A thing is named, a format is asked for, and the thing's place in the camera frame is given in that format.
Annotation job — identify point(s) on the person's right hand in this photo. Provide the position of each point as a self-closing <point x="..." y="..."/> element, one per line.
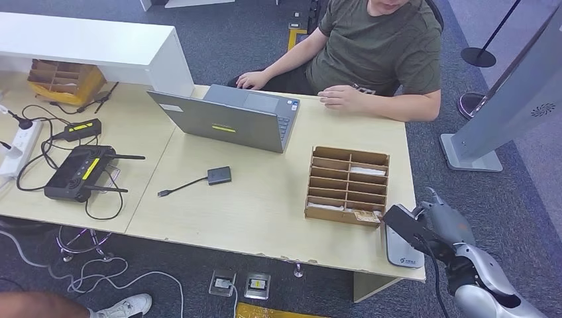
<point x="253" y="80"/>

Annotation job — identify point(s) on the person's left hand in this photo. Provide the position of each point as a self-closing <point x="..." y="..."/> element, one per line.
<point x="342" y="97"/>

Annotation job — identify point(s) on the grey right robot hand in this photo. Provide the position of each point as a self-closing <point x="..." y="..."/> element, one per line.
<point x="450" y="226"/>

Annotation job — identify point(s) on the person's right forearm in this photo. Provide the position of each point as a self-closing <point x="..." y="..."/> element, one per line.
<point x="293" y="56"/>

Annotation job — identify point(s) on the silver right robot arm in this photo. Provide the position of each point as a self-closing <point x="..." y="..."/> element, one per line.
<point x="483" y="272"/>

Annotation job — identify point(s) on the person's left forearm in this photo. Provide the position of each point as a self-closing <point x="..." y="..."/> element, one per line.
<point x="404" y="107"/>

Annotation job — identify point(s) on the grey card reader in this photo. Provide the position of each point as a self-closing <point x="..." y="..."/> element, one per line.
<point x="401" y="256"/>

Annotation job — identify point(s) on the seated person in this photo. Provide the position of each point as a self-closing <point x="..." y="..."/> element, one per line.
<point x="377" y="44"/>

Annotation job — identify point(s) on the white card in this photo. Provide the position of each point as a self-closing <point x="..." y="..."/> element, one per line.
<point x="367" y="171"/>

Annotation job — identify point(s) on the patterned room key card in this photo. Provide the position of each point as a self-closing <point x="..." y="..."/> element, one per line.
<point x="367" y="216"/>

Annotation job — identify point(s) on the cardboard card organizer box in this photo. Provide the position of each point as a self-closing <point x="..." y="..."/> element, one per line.
<point x="347" y="184"/>

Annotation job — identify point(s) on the pale card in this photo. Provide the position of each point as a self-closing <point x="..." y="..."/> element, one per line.
<point x="324" y="206"/>

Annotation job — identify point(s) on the person's bare leg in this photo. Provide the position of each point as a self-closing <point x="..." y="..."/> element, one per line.
<point x="39" y="305"/>

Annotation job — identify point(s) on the grey laptop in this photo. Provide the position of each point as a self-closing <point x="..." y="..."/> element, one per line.
<point x="218" y="118"/>

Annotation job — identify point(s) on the short yellow floor tape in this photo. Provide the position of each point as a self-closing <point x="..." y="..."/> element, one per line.
<point x="296" y="37"/>

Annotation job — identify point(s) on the white furniture base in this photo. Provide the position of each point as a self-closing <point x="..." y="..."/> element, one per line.
<point x="197" y="2"/>

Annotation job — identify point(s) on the wooden desk leg panel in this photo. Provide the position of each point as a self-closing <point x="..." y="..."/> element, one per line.
<point x="369" y="287"/>

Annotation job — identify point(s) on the chrome stanchion base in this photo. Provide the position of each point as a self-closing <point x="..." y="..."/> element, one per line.
<point x="468" y="105"/>

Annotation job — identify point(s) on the black office chair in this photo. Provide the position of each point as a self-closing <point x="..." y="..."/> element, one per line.
<point x="435" y="13"/>

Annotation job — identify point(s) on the black stanchion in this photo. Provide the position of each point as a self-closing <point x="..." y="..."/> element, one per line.
<point x="477" y="57"/>

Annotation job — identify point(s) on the grey kiosk stand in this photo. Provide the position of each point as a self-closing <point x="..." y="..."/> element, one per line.
<point x="518" y="101"/>

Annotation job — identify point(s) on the small chrome floor stud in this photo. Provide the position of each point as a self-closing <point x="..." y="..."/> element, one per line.
<point x="298" y="272"/>

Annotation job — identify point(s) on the white counter shelf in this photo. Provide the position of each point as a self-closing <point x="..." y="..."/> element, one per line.
<point x="88" y="44"/>

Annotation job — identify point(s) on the black charger with yellow label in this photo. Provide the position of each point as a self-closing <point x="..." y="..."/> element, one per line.
<point x="82" y="128"/>

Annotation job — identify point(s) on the cardboard organizer with yellow base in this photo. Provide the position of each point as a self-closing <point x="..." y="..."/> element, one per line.
<point x="65" y="81"/>

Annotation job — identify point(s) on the wide yellow floor tape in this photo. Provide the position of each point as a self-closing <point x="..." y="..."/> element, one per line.
<point x="268" y="312"/>

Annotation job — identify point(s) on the floor socket with yellow label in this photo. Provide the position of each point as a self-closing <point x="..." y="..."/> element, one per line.
<point x="257" y="286"/>

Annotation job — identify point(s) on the black remote controller with antennas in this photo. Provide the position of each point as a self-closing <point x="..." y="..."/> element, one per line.
<point x="73" y="173"/>

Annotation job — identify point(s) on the floor socket with white plug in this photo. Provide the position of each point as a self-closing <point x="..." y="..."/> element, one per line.
<point x="222" y="283"/>

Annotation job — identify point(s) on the black plug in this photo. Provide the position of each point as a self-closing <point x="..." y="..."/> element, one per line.
<point x="24" y="123"/>

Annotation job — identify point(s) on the white power strip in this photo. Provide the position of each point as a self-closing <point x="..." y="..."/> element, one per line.
<point x="21" y="147"/>

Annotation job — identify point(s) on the white plug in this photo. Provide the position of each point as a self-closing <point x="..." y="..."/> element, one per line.
<point x="12" y="150"/>

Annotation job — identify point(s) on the chrome chair base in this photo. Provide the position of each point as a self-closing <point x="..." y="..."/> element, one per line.
<point x="66" y="256"/>

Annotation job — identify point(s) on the white shoe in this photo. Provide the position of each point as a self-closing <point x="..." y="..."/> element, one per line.
<point x="127" y="306"/>

